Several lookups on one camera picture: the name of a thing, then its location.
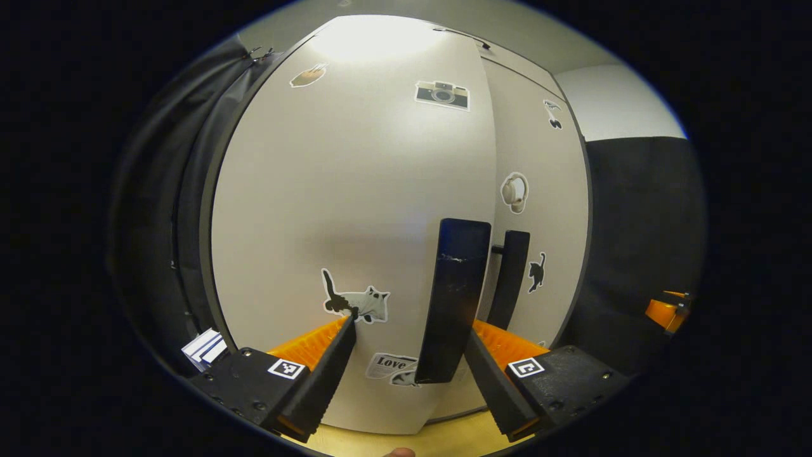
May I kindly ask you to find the black door handle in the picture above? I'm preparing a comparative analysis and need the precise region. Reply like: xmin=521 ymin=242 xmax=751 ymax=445
xmin=487 ymin=230 xmax=531 ymax=331
xmin=415 ymin=218 xmax=492 ymax=385

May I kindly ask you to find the white cabinet drawer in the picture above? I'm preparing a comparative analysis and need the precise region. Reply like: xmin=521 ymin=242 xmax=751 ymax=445
xmin=438 ymin=25 xmax=565 ymax=96

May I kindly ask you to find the black drawer handle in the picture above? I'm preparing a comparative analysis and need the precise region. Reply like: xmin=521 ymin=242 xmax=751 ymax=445
xmin=434 ymin=26 xmax=492 ymax=51

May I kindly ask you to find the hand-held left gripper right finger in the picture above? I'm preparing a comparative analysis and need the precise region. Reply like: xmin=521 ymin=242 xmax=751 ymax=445
xmin=465 ymin=319 xmax=630 ymax=443

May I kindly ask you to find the white and dark cabinet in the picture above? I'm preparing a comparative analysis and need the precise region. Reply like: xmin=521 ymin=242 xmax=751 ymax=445
xmin=200 ymin=14 xmax=594 ymax=435

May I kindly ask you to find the white cabinet door headphone sticker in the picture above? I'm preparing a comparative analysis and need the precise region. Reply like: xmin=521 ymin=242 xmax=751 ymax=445
xmin=431 ymin=56 xmax=594 ymax=423

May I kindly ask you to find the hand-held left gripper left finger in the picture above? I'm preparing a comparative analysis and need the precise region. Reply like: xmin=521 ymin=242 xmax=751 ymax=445
xmin=187 ymin=315 xmax=357 ymax=444

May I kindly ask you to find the white cabinet door camera sticker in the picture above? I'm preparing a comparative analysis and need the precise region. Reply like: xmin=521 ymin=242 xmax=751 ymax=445
xmin=200 ymin=14 xmax=499 ymax=435

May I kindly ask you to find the stack of white cards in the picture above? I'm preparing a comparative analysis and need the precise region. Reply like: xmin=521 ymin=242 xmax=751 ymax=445
xmin=181 ymin=328 xmax=229 ymax=373

